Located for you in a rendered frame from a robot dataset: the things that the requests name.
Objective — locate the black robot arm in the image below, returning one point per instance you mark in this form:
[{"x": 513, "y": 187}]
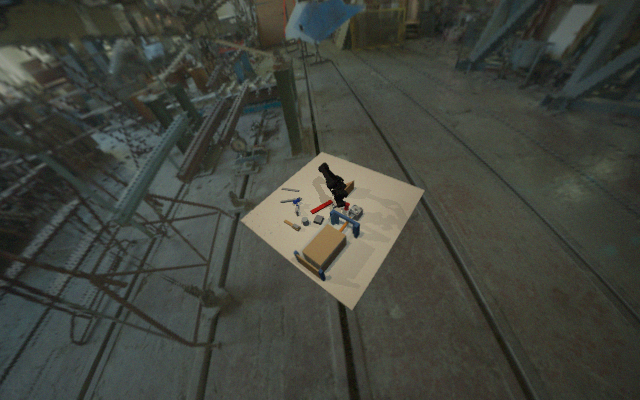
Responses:
[{"x": 334, "y": 182}]

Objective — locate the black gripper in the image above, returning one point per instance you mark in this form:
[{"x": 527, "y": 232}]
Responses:
[{"x": 340, "y": 203}]

